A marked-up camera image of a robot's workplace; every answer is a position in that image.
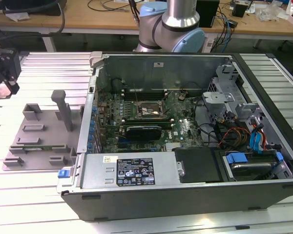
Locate blue hanging cable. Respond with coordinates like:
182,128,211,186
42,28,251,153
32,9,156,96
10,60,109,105
219,11,232,53

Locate grey parts rack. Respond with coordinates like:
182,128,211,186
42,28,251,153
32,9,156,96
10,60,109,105
2,89,85,172

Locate small black box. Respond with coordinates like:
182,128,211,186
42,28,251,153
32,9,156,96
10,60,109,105
231,3,247,18

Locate silver power supply unit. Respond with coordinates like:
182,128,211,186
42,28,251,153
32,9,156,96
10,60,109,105
79,152,186,190

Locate green motherboard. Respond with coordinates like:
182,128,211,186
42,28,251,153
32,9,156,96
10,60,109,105
95,90,206,154

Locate wooden desk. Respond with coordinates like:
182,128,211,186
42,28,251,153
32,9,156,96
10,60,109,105
0,4,293,53

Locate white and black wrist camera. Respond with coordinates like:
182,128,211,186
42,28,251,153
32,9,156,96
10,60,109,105
0,48,22,99

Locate hard disk in blue carrier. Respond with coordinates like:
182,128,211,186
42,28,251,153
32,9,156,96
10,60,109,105
222,151,284,182

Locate black RAM slot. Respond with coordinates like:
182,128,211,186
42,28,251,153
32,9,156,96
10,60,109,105
122,88,168,92
122,94,168,98
122,97,168,101
122,91,168,95

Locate black plastic shroud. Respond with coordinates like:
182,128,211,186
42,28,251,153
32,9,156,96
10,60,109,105
173,147,225,184

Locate blue data wire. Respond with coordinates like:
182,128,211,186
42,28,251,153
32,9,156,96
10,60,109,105
249,130,267,154

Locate CPU socket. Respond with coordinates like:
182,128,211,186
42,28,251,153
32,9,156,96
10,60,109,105
134,99,166,120

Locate crumpled white paper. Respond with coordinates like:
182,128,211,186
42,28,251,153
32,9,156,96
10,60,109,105
4,9,30,22

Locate large black box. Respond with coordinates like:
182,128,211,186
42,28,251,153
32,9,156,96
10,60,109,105
2,0,67,17

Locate green RAM stick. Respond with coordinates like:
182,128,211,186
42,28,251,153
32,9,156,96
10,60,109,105
122,117,174,129

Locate silver chipset heatsink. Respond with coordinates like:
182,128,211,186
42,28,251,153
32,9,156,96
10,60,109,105
165,143,184,151

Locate coloured power wire bundle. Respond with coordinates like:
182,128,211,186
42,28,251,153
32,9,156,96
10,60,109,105
217,126,251,149

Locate clear plastic bags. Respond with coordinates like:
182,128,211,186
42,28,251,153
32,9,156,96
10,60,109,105
255,3,288,22

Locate black graphics card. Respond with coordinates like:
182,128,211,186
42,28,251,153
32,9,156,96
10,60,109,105
124,125,163,141

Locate silver disk bay bracket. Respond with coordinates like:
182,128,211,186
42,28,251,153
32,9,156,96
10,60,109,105
201,90,236,127

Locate grey case corner latch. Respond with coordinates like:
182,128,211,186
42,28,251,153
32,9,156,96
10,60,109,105
89,51,105,70

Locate black open PC case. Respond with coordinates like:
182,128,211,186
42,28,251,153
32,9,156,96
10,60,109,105
56,51,293,222

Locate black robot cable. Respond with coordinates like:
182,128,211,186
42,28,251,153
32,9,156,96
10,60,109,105
0,0,67,49

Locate black desktop tower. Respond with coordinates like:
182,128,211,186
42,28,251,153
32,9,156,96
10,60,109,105
199,0,220,28

